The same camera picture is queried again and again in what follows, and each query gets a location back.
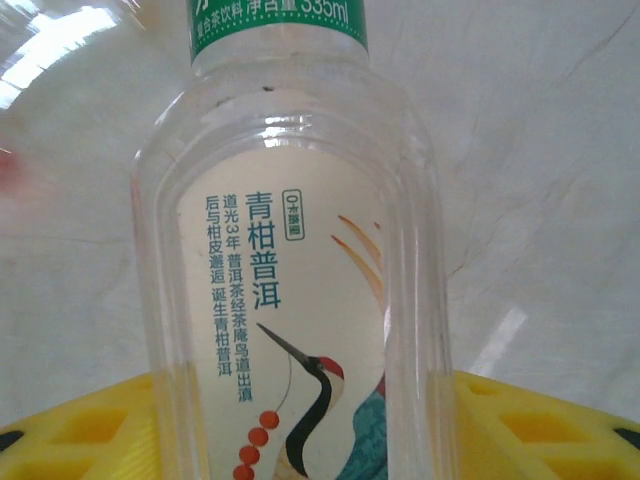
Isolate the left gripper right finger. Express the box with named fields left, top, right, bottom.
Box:
left=451, top=369, right=640, bottom=480

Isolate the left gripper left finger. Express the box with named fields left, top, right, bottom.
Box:
left=0, top=372, right=162, bottom=480

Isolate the green cap tea bottle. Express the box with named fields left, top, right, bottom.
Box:
left=130, top=0, right=454, bottom=480

